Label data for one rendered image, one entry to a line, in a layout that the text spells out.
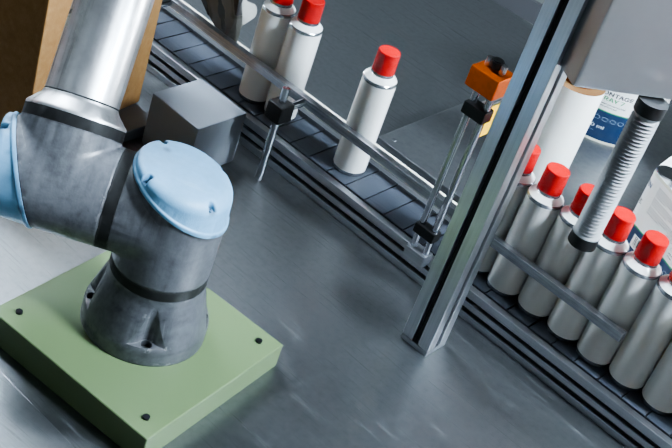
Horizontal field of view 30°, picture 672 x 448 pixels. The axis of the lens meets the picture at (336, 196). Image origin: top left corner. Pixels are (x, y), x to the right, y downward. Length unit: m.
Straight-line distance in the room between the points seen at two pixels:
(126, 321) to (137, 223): 0.13
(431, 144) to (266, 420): 0.67
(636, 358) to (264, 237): 0.53
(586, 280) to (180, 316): 0.54
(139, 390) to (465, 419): 0.43
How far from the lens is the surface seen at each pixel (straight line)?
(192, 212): 1.35
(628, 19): 1.39
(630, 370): 1.68
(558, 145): 1.95
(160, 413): 1.42
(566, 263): 1.68
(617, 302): 1.65
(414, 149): 1.98
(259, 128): 1.91
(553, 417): 1.68
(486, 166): 1.52
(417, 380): 1.64
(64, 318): 1.50
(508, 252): 1.69
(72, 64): 1.40
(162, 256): 1.39
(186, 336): 1.47
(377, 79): 1.78
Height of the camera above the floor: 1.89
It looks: 34 degrees down
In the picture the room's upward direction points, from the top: 20 degrees clockwise
